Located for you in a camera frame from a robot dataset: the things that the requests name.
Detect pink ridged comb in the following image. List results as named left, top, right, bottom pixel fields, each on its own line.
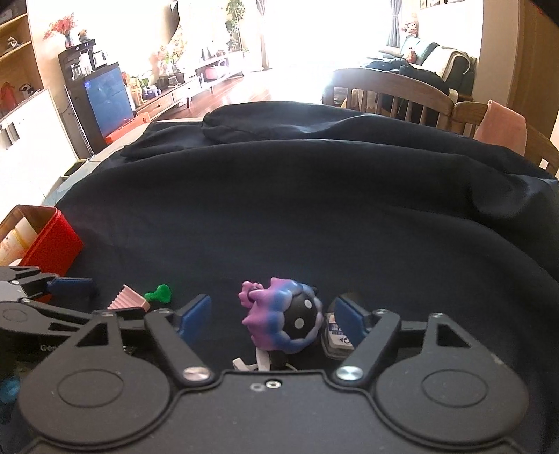
left=107, top=285, right=151, bottom=313

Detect pink towel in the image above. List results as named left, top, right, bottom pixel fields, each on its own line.
left=474, top=100, right=527, bottom=155

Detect wooden slatted chair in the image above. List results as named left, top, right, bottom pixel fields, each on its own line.
left=322, top=67, right=459, bottom=129

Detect purple toy figure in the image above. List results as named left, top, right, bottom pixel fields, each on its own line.
left=238, top=276, right=325, bottom=353

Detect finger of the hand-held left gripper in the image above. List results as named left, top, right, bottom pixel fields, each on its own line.
left=0, top=264, right=97, bottom=304
left=0, top=298, right=148, bottom=339

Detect dark navy cloth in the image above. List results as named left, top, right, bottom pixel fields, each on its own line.
left=41, top=100, right=559, bottom=437

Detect wooden shelf unit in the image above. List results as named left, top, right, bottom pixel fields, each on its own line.
left=0, top=0, right=49, bottom=118

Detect red tin box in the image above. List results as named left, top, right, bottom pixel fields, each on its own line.
left=0, top=204, right=85, bottom=280

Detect teal sofa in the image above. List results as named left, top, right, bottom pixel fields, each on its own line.
left=378, top=35, right=477, bottom=101

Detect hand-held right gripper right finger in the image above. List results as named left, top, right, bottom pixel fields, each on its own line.
left=333, top=292, right=477, bottom=388

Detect white bottle yellow label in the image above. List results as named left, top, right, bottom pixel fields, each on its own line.
left=0, top=218, right=41, bottom=266

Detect blue front appliance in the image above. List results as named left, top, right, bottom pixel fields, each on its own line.
left=59, top=41, right=137, bottom=151

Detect grey curtain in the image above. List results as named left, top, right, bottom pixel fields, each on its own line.
left=389, top=0, right=405, bottom=46

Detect small printed packet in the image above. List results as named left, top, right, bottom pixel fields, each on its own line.
left=321, top=312, right=356, bottom=361

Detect potted pink flowers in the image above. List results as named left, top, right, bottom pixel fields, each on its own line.
left=148, top=44, right=184, bottom=79

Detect white cabinet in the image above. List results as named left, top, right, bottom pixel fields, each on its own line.
left=0, top=87, right=79, bottom=206

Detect red flowers in vase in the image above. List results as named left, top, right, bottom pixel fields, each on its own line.
left=44, top=15, right=77, bottom=49

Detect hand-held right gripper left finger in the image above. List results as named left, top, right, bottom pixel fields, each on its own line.
left=72, top=292, right=216, bottom=387

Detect low TV cabinet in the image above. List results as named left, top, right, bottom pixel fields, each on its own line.
left=131, top=50, right=245, bottom=120

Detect dark clothes pile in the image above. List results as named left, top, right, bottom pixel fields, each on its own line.
left=362, top=59, right=450, bottom=94

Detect green plastic piece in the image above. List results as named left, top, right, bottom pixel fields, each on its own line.
left=144, top=284, right=171, bottom=303

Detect brown door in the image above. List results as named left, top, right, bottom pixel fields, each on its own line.
left=507, top=0, right=559, bottom=127

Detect green potted plant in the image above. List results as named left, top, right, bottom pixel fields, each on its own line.
left=225, top=0, right=247, bottom=53

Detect person's left hand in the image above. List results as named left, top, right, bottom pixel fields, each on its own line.
left=0, top=376, right=22, bottom=408

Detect cream sofa blanket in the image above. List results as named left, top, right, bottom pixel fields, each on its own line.
left=430, top=46, right=468, bottom=79

